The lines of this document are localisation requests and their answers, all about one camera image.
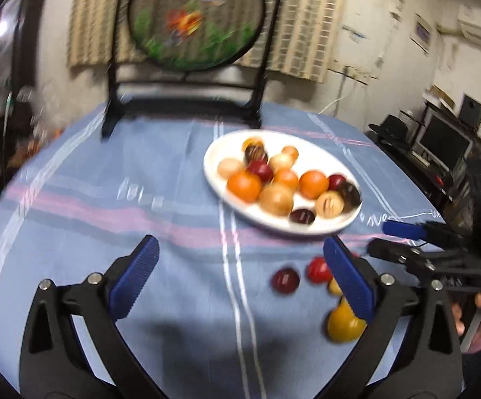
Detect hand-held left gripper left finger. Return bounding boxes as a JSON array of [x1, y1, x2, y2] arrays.
[[18, 235, 161, 399]]

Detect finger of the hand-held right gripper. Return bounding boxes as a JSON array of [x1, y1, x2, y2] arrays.
[[367, 238, 474, 278], [383, 220, 468, 250]]

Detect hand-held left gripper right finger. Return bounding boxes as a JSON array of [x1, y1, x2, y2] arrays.
[[323, 236, 465, 399]]

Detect yellow pear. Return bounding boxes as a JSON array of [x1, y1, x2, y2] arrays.
[[326, 297, 368, 343]]

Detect dark purple mangosteen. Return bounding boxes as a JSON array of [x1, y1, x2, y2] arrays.
[[338, 182, 363, 210]]

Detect dark red plum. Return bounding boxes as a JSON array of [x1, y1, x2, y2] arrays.
[[289, 208, 317, 225], [271, 268, 300, 294]]

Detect tan spotted pear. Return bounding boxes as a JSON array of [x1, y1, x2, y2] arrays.
[[315, 191, 345, 219]]

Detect small orange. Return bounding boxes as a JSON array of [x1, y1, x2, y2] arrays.
[[273, 168, 300, 190], [299, 170, 330, 200]]

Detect large tan pear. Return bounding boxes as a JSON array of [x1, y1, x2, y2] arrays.
[[258, 184, 295, 217]]

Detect large orange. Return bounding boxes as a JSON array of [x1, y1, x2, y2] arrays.
[[227, 171, 264, 203]]

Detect dark passion fruit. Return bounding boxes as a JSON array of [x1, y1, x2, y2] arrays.
[[242, 138, 268, 165]]

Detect white oval plate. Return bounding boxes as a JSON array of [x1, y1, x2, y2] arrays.
[[203, 130, 364, 235]]

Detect black desk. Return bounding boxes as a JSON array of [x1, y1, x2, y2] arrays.
[[367, 133, 474, 217]]

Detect blue plaid tablecloth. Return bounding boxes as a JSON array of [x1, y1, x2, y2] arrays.
[[0, 100, 474, 399]]

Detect computer monitor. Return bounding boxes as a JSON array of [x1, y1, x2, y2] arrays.
[[417, 110, 474, 163]]

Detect black hat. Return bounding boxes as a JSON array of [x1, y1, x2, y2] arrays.
[[367, 114, 416, 146]]

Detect black speaker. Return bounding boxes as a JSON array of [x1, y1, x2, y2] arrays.
[[459, 93, 481, 127]]

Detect cardboard box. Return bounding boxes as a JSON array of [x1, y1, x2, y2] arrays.
[[423, 85, 457, 111]]

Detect pale longan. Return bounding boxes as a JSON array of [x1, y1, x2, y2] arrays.
[[217, 158, 245, 180]]

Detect beige checked curtain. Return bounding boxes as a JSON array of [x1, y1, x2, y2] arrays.
[[68, 0, 349, 84]]

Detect round embroidered screen with stand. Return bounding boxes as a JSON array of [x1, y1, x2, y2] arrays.
[[101, 0, 287, 140]]

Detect white cable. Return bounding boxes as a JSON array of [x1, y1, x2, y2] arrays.
[[319, 87, 358, 115]]

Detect framed wall picture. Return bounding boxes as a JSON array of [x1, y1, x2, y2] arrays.
[[409, 12, 436, 55]]

